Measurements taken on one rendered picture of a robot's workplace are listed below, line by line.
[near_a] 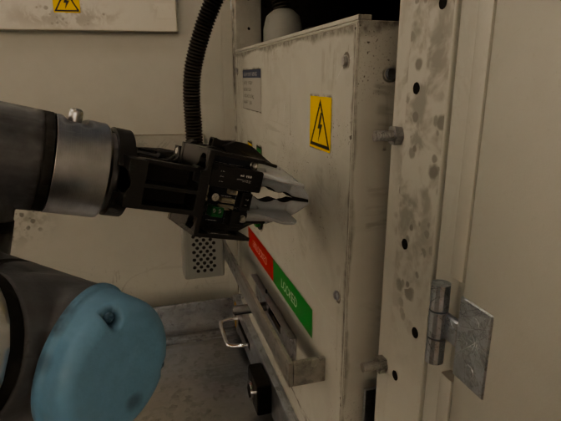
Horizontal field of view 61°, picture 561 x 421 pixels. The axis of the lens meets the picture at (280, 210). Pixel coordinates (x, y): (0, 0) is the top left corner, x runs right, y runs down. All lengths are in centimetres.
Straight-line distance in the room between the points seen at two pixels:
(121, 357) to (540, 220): 20
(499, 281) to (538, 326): 3
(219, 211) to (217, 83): 60
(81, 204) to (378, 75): 25
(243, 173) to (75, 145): 13
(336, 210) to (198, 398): 49
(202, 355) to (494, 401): 72
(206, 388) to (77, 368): 63
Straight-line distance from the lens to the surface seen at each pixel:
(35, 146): 36
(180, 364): 92
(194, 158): 40
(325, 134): 45
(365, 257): 43
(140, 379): 27
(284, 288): 63
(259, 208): 47
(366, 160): 40
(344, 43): 42
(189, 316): 99
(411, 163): 34
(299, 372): 51
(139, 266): 106
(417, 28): 34
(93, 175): 37
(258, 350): 80
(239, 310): 72
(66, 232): 107
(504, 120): 24
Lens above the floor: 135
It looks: 16 degrees down
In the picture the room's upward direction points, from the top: straight up
